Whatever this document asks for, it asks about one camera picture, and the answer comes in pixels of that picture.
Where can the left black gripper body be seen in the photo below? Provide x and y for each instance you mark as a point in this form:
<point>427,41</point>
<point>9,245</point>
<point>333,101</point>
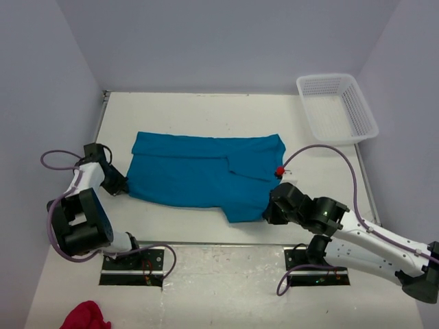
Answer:
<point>114,181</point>

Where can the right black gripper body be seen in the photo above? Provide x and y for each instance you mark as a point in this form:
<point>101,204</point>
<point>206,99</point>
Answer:
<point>276,216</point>

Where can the blue t shirt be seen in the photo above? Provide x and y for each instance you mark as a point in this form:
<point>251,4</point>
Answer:
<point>233,174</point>

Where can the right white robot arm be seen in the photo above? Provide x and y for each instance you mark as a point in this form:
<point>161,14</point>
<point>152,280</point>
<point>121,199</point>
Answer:
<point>341,240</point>

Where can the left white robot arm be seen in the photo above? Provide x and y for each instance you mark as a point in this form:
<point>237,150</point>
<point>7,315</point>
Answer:
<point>78,227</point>

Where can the white plastic basket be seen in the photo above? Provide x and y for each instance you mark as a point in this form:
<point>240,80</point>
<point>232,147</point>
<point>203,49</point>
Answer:
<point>336,109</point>

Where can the red t shirt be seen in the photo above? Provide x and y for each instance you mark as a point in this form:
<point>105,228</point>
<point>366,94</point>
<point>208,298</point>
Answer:
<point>86,315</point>

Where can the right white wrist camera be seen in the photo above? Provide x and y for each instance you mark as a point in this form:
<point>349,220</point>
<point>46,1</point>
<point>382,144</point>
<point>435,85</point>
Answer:
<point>285,175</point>

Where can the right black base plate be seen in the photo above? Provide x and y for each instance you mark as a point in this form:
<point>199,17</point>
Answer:
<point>311,277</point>

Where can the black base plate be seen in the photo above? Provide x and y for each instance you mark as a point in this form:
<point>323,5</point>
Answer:
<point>144,269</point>
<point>311,277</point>

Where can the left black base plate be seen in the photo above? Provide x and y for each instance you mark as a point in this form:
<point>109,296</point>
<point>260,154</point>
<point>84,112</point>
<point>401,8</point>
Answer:
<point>144,269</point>

